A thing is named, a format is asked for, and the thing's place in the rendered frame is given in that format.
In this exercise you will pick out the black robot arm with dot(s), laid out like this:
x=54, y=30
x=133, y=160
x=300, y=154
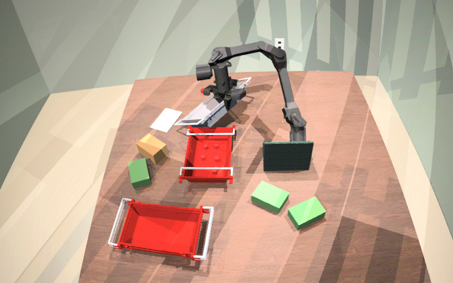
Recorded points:
x=219, y=62

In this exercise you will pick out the light green rectangular block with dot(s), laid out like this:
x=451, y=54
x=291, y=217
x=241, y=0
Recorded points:
x=139, y=173
x=306, y=213
x=270, y=197

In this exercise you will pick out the white flat rectangular sheet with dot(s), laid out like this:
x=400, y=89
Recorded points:
x=165, y=121

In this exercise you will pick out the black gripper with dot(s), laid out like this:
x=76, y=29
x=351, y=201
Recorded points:
x=223, y=88

